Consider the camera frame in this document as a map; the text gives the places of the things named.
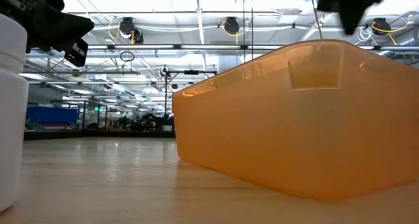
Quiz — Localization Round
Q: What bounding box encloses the white plastic pill bottle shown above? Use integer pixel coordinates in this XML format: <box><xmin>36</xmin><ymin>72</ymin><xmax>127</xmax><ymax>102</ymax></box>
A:
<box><xmin>0</xmin><ymin>13</ymin><xmax>30</xmax><ymax>214</ymax></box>

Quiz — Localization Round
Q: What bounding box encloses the orange translucent plastic basket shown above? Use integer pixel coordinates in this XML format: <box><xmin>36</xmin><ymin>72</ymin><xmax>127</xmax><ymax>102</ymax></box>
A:
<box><xmin>172</xmin><ymin>39</ymin><xmax>419</xmax><ymax>200</ymax></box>

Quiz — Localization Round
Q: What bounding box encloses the long ceiling light bar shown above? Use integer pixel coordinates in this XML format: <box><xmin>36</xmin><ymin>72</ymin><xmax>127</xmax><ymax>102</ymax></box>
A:
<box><xmin>87</xmin><ymin>44</ymin><xmax>283</xmax><ymax>51</ymax></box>

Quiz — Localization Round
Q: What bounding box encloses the coiled white cable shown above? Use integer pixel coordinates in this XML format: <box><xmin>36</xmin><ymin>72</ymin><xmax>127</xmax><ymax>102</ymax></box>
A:
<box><xmin>355</xmin><ymin>26</ymin><xmax>374</xmax><ymax>45</ymax></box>

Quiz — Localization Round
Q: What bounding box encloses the thin yellow hanging cord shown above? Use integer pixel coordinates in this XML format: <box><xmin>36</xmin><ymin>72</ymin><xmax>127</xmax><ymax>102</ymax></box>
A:
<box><xmin>309</xmin><ymin>0</ymin><xmax>324</xmax><ymax>41</ymax></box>

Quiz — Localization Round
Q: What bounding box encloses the black ceiling cable reel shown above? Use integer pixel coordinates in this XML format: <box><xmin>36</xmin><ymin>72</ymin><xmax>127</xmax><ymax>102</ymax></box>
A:
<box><xmin>118</xmin><ymin>16</ymin><xmax>145</xmax><ymax>45</ymax></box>
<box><xmin>372</xmin><ymin>17</ymin><xmax>388</xmax><ymax>36</ymax></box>
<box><xmin>223</xmin><ymin>16</ymin><xmax>241</xmax><ymax>36</ymax></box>

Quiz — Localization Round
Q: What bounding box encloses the coiled black hanging cable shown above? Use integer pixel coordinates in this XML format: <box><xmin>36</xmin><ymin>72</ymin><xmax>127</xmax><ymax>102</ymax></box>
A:
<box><xmin>119</xmin><ymin>50</ymin><xmax>136</xmax><ymax>63</ymax></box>

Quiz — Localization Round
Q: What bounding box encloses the black table edge rail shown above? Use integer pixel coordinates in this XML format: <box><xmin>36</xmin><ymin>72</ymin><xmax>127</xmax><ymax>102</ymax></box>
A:
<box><xmin>23</xmin><ymin>130</ymin><xmax>176</xmax><ymax>141</ymax></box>

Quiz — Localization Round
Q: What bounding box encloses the black hanging cable pair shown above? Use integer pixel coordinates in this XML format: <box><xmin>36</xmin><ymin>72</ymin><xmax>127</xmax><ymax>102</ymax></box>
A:
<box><xmin>242</xmin><ymin>0</ymin><xmax>255</xmax><ymax>64</ymax></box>

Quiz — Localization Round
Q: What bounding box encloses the black camera stand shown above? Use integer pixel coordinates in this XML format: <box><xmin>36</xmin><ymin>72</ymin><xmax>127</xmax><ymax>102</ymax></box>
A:
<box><xmin>159</xmin><ymin>65</ymin><xmax>219</xmax><ymax>120</ymax></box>

